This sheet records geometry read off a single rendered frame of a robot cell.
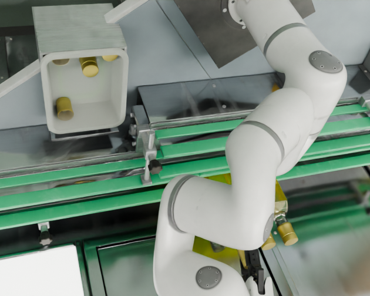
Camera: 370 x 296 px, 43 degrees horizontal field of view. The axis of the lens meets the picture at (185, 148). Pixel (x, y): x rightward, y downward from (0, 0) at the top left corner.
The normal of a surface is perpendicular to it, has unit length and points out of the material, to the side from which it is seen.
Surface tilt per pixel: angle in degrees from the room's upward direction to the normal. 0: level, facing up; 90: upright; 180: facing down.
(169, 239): 40
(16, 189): 90
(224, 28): 1
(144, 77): 0
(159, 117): 90
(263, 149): 83
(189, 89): 90
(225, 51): 1
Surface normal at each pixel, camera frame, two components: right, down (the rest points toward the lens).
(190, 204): -0.59, -0.18
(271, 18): -0.49, -0.41
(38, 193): 0.14, -0.65
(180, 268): -0.40, -0.67
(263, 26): -0.78, -0.17
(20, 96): 0.29, 0.75
